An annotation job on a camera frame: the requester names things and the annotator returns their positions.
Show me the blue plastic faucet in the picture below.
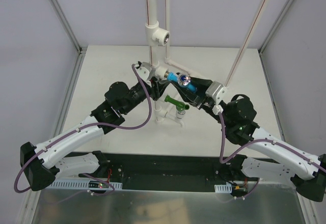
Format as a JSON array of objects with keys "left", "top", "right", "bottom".
[{"left": 167, "top": 72, "right": 197, "bottom": 93}]

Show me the white pipe assembly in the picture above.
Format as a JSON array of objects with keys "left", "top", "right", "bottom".
[{"left": 145, "top": 0, "right": 269, "bottom": 115}]

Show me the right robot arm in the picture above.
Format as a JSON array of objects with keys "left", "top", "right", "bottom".
[{"left": 171, "top": 74, "right": 325, "bottom": 202}]

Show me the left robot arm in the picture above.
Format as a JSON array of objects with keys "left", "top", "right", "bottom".
[{"left": 19, "top": 77, "right": 170, "bottom": 191}]

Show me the green plastic faucet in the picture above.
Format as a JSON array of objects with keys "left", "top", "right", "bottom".
[{"left": 164, "top": 95, "right": 190, "bottom": 111}]

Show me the white plastic faucet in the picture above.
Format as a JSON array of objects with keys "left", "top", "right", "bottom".
[{"left": 165, "top": 110, "right": 186, "bottom": 127}]

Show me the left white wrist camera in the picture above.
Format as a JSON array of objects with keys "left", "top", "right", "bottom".
[{"left": 135, "top": 62, "right": 154, "bottom": 81}]

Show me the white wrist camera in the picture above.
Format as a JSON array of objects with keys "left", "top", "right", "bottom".
[
  {"left": 135, "top": 62, "right": 154, "bottom": 81},
  {"left": 205, "top": 81, "right": 228, "bottom": 104}
]

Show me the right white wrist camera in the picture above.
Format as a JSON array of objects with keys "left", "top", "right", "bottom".
[{"left": 205, "top": 81, "right": 228, "bottom": 104}]

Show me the left aluminium frame post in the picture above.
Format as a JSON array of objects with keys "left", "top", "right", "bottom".
[{"left": 38, "top": 0, "right": 87, "bottom": 54}]

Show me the aluminium frame post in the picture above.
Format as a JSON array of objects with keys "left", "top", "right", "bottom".
[
  {"left": 38, "top": 0, "right": 87, "bottom": 54},
  {"left": 258, "top": 0, "right": 308, "bottom": 54}
]

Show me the front aluminium rail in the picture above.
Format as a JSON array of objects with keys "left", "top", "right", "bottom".
[{"left": 32, "top": 158, "right": 308, "bottom": 184}]

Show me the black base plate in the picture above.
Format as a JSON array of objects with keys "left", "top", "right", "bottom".
[{"left": 78, "top": 151, "right": 259, "bottom": 191}]

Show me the right white cable duct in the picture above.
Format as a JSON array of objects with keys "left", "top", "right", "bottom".
[{"left": 214, "top": 183, "right": 232, "bottom": 193}]

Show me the white cable duct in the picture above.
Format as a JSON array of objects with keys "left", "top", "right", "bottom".
[
  {"left": 214, "top": 183, "right": 232, "bottom": 193},
  {"left": 47, "top": 179, "right": 123, "bottom": 190}
]

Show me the left white cable duct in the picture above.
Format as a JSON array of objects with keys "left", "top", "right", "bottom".
[{"left": 47, "top": 179, "right": 123, "bottom": 190}]

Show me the right aluminium frame post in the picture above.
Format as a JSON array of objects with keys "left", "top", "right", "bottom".
[{"left": 258, "top": 0, "right": 308, "bottom": 54}]

